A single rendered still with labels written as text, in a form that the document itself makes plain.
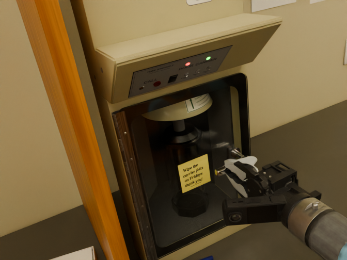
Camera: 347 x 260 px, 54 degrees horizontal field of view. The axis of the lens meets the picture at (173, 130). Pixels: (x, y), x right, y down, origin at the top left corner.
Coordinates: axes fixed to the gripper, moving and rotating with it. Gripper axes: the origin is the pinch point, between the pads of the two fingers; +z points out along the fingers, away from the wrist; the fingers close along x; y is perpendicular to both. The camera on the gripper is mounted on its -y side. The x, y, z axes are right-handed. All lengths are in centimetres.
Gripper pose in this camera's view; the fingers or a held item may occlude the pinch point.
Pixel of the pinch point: (226, 168)
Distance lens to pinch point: 76.6
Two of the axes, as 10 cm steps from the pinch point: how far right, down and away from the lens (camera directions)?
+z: -4.4, -3.4, 8.3
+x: -1.7, -8.7, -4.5
